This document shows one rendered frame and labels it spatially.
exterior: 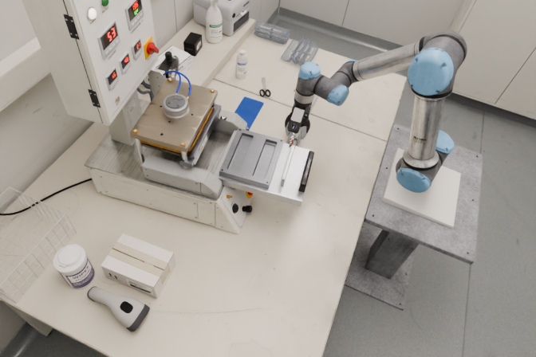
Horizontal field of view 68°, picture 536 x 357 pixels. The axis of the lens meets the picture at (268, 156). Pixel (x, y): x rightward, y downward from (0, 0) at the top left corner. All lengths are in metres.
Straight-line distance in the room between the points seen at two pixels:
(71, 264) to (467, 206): 1.42
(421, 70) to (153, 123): 0.79
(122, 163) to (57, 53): 0.45
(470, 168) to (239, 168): 1.04
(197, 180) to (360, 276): 1.28
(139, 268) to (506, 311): 1.93
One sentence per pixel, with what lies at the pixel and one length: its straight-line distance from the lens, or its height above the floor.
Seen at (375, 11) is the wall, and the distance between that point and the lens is 3.61.
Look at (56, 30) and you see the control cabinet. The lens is 1.08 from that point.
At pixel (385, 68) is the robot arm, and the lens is 1.44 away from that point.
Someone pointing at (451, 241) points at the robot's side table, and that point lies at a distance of 1.65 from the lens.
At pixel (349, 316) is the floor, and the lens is 2.21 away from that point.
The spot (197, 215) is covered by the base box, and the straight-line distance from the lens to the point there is 1.41.
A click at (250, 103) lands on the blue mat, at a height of 0.75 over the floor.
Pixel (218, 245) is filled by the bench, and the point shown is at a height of 0.75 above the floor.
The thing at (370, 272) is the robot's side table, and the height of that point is 0.01.
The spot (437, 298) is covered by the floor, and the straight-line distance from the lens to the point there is 2.42.
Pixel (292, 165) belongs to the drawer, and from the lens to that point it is 1.35.
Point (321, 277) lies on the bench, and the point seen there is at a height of 0.75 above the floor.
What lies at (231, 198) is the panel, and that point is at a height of 0.87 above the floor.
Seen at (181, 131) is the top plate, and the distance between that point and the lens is 1.24.
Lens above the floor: 2.02
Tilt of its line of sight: 50 degrees down
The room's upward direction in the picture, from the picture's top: 9 degrees clockwise
